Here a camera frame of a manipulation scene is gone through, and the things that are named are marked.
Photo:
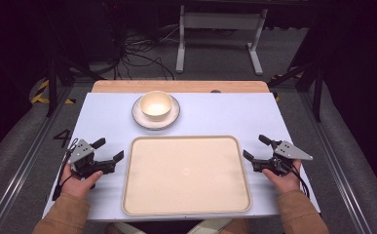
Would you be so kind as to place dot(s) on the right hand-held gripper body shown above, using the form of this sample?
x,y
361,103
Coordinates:
x,y
283,156

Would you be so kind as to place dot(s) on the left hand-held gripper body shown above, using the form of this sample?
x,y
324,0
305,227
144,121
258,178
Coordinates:
x,y
82,158

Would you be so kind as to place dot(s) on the person's right hand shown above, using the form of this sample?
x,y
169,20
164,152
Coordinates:
x,y
284,180

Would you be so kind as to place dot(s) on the person's left hand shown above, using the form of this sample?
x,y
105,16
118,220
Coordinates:
x,y
78,185

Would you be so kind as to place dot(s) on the white plate with dark rim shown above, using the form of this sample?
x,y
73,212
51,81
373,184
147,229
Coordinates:
x,y
143,119

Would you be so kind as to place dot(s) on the cream bowl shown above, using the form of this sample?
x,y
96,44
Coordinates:
x,y
156,105

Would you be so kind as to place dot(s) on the beige rectangular tray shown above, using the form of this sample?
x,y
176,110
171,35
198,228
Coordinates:
x,y
186,175

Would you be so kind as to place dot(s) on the yellow black floor tape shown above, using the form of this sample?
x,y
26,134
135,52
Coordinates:
x,y
45,94

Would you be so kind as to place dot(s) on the black tripod stand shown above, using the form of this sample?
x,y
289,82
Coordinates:
x,y
64,65
309,71

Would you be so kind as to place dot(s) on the white metal stand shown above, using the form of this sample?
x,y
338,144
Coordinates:
x,y
220,39

